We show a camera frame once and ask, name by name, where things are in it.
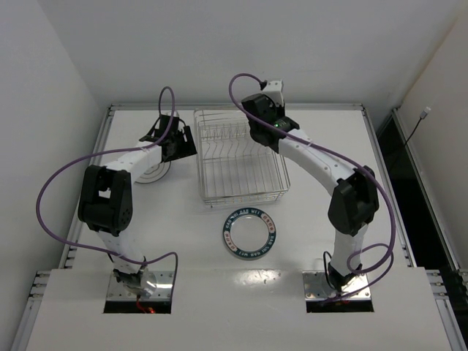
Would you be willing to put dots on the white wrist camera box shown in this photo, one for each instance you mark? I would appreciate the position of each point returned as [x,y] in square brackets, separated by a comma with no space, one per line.
[273,89]

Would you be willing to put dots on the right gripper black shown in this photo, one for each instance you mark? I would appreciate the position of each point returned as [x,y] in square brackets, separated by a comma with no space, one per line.
[258,137]

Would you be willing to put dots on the metal base plate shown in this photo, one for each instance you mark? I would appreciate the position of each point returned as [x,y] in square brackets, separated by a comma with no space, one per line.
[317,289]
[162,285]

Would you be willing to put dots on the white plate teal rings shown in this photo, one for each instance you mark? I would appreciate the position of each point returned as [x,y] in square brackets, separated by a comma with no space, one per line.
[153,173]

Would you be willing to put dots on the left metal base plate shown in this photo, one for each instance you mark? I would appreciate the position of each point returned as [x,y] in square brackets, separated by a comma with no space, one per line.
[162,285]

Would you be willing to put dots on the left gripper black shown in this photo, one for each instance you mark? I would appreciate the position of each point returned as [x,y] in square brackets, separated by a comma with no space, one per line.
[184,142]

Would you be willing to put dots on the dark teal rimmed plate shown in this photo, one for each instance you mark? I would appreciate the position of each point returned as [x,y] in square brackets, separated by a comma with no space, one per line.
[249,233]

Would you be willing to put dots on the metal wire dish rack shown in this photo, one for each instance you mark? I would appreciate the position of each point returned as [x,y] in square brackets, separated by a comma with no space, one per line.
[233,169]

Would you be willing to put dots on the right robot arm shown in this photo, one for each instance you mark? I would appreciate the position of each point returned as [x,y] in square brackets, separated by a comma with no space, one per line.
[354,199]

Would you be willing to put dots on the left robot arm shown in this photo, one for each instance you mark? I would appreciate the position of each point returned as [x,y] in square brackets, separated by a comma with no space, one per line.
[106,204]

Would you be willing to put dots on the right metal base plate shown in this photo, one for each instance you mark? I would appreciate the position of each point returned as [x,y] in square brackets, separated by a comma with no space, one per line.
[317,289]

